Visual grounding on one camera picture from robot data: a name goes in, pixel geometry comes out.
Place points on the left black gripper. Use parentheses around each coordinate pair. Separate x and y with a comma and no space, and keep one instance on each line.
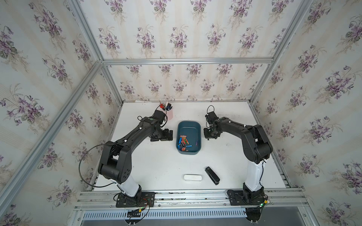
(166,137)

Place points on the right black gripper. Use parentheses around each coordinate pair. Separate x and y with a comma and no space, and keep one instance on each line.
(206,135)

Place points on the teal plastic storage box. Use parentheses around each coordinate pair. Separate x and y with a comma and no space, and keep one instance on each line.
(188,140)

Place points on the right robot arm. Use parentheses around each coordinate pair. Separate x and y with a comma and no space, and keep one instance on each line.
(255,142)

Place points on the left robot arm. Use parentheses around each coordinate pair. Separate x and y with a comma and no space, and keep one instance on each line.
(116,159)

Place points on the pens in cup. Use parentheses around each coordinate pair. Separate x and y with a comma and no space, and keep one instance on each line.
(165,106)

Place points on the black stapler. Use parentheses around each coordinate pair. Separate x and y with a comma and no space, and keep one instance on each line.
(213,176)

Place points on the white eraser case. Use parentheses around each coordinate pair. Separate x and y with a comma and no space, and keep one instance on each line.
(192,177)

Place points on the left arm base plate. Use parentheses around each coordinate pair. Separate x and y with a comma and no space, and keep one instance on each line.
(142,199)

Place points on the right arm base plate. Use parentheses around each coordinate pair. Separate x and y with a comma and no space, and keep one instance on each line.
(247,197)

